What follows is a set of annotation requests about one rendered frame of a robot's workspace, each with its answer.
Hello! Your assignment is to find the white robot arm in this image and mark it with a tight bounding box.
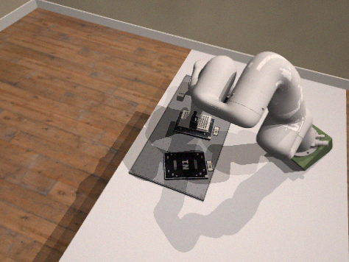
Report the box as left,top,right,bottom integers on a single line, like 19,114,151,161
177,52,328,160

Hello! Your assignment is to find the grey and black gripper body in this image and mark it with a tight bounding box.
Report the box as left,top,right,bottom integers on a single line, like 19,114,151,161
190,100,204,119

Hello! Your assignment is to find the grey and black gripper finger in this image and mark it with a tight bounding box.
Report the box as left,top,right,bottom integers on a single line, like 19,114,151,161
189,111,198,130

